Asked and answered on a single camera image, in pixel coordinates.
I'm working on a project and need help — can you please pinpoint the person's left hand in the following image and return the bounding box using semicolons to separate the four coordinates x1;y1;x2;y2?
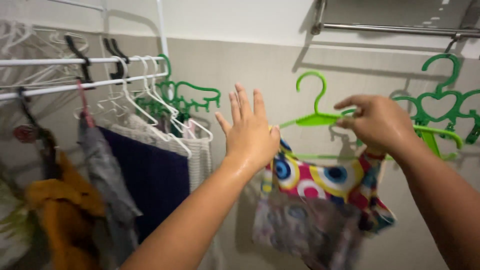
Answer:
215;82;281;170

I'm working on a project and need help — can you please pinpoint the person's right hand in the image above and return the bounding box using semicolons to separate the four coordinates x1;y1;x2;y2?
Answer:
333;94;418;158

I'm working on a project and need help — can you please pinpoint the light green plastic hanger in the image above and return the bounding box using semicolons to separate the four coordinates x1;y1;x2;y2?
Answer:
278;71;464;161

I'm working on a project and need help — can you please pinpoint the white plastic hanger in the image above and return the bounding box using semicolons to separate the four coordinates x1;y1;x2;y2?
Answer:
98;55;188;133
74;56;193;159
145;55;214;143

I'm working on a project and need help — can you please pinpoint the dark green heart hanger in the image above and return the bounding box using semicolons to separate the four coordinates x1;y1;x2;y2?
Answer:
391;53;480;145

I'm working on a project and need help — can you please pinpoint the dark green scalloped hanger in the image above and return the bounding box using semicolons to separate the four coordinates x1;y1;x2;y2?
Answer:
134;53;222;121

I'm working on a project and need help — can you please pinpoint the colourful circle print garment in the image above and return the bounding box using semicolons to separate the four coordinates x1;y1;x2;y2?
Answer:
252;138;397;270

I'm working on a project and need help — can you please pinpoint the navy blue garment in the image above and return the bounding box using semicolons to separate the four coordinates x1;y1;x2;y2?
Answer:
97;125;191;245

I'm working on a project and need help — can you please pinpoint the metal hook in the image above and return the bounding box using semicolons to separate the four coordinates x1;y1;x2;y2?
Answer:
444;33;462;54

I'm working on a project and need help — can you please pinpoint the grey garment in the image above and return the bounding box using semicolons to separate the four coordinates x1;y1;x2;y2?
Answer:
77;119;144;269

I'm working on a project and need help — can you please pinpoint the black plastic clip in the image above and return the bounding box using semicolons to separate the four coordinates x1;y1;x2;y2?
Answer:
103;37;131;82
64;34;95;85

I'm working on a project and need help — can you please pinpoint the pink hanger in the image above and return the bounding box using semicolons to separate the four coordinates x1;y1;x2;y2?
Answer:
76;79;96;129

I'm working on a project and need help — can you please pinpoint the mustard yellow garment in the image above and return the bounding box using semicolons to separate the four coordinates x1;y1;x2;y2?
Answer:
24;151;107;270

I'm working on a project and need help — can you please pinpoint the white drying rack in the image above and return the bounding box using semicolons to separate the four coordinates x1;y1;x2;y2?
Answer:
0;0;170;102

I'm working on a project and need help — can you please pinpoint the bunch of pale hangers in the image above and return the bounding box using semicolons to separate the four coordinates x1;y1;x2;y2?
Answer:
0;19;91;91

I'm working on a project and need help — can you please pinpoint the white green floral garment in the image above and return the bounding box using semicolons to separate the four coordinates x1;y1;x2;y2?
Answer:
0;165;42;270

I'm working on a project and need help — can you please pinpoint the metal wall rail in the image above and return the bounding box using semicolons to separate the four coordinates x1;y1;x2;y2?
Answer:
310;0;480;40

